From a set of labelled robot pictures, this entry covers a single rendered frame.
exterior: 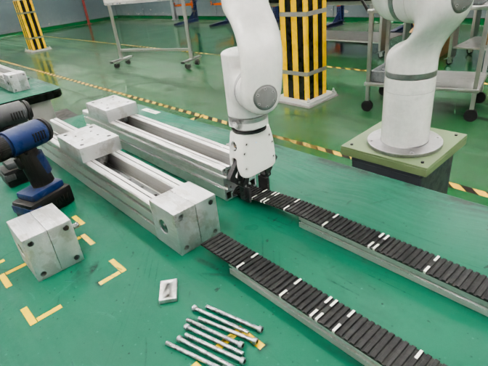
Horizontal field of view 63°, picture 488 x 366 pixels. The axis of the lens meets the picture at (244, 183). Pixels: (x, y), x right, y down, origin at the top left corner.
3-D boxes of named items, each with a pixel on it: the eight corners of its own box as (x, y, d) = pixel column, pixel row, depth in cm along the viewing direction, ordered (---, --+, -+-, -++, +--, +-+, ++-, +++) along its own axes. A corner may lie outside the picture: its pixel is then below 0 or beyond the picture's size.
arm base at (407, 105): (393, 124, 120) (398, 61, 111) (457, 139, 106) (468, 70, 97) (352, 144, 110) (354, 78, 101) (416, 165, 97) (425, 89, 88)
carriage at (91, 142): (124, 158, 109) (118, 135, 106) (86, 173, 103) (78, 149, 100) (99, 144, 120) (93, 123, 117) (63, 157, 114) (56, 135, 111)
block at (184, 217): (229, 228, 85) (224, 189, 81) (181, 255, 78) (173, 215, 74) (204, 213, 91) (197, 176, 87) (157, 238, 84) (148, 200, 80)
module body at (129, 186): (195, 218, 90) (189, 184, 86) (157, 238, 84) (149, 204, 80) (64, 139, 145) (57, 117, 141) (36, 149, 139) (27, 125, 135)
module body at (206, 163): (256, 185, 101) (253, 154, 97) (226, 201, 95) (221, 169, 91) (112, 124, 155) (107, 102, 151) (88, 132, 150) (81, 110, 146)
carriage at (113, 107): (140, 120, 137) (136, 101, 134) (110, 131, 131) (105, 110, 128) (118, 112, 148) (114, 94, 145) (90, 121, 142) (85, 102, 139)
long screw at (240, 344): (245, 345, 58) (244, 340, 58) (241, 350, 58) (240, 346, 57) (189, 319, 64) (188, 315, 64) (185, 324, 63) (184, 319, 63)
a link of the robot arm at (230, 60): (275, 115, 81) (258, 103, 89) (271, 47, 75) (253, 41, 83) (236, 123, 79) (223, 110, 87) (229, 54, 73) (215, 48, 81)
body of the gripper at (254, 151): (242, 133, 80) (247, 182, 85) (277, 118, 86) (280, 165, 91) (218, 125, 85) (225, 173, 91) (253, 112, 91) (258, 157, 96)
